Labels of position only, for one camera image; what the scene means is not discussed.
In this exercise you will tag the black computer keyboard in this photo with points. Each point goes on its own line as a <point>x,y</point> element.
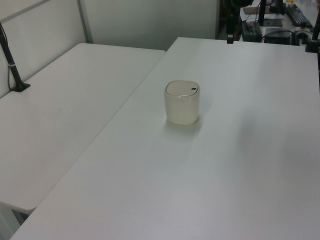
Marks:
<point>298,16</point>

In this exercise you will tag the grey partition frame post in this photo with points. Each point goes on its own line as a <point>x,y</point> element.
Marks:
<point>85,21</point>

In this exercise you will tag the brown flat board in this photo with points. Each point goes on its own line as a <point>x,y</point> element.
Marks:
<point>252,11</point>

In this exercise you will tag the dark green black device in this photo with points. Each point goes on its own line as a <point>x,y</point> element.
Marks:
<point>251,31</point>

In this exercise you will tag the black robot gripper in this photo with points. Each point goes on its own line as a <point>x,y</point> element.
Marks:
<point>237,3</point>

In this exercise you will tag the black flat pad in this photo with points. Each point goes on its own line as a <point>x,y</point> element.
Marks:
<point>273,22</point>

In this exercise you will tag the black clamp mount post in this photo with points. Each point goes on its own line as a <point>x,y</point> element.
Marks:
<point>313,42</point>

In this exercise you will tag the black monitor stand pole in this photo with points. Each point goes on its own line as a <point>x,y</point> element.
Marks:
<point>262,12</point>

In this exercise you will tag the beige trash bin lid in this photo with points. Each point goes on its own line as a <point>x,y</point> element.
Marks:
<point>180,88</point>

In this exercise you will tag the black camera pole with clamp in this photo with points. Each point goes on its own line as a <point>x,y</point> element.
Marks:
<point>11,65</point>

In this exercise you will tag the black electronics box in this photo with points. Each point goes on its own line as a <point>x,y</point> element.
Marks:
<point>277,36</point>

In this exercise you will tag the beige plastic trash bin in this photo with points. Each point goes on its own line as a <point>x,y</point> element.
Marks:
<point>181,110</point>

